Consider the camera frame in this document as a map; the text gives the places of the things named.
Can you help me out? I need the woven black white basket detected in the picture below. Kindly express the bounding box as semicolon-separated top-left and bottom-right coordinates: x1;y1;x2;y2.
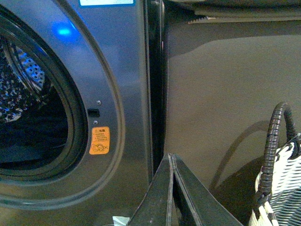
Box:
248;102;301;226

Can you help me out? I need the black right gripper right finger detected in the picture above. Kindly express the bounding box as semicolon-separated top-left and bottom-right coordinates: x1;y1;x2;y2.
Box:
173;154;242;226

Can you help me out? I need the beige sofa beside washer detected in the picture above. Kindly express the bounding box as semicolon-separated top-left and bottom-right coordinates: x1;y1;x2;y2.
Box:
164;0;301;226

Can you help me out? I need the steel perforated drum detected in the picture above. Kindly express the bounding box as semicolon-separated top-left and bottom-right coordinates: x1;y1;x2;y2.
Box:
0;36;54;124

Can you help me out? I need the orange warning sticker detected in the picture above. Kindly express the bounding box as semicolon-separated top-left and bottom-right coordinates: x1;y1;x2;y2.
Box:
89;127;110;155

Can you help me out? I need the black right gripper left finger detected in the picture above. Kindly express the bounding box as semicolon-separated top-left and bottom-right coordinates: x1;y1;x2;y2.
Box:
128;153;174;226

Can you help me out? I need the grey front-load washing machine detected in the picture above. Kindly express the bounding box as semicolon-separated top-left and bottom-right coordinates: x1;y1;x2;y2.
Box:
0;0;156;226

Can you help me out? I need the blue energy efficiency label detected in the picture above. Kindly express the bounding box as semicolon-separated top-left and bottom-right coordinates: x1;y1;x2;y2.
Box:
79;0;135;7

